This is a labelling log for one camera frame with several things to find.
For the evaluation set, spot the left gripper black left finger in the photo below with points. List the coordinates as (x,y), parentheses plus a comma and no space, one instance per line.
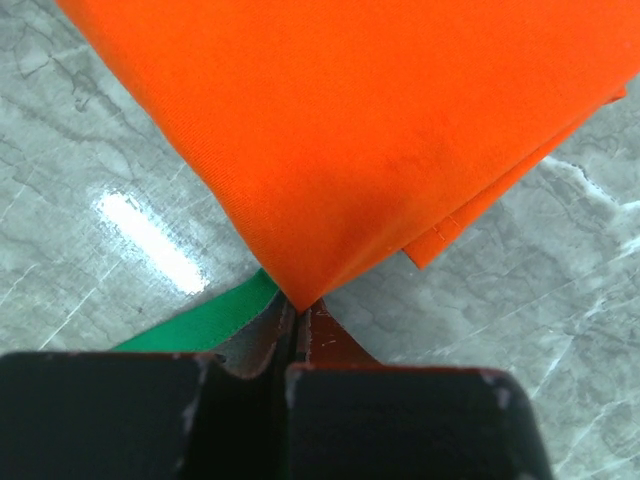
(120,415)

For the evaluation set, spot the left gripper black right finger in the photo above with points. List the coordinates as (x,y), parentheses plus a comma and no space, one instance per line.
(353,417)

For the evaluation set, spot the green t shirt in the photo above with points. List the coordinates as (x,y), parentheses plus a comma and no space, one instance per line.
(209,324)

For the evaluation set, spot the orange t shirt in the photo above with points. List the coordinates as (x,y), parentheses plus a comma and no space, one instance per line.
(337,133)

